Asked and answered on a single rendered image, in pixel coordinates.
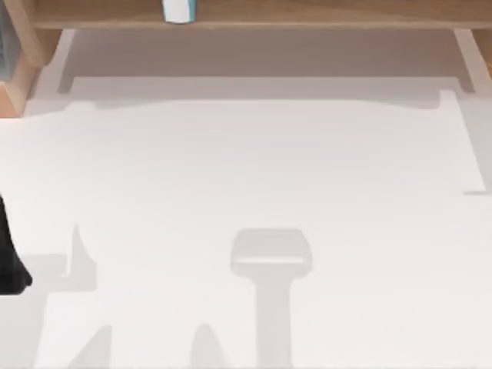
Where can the wooden shelf unit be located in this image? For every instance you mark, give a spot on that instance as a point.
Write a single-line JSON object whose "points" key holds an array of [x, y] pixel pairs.
{"points": [[269, 19]]}

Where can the white and teal bottle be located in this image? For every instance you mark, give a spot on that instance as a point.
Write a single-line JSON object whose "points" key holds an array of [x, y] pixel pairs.
{"points": [[178, 11]]}

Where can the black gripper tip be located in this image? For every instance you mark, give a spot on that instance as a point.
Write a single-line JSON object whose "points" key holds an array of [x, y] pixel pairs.
{"points": [[8, 261]]}

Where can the wooden cupboard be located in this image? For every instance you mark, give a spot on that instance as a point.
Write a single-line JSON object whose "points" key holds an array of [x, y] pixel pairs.
{"points": [[17, 57]]}

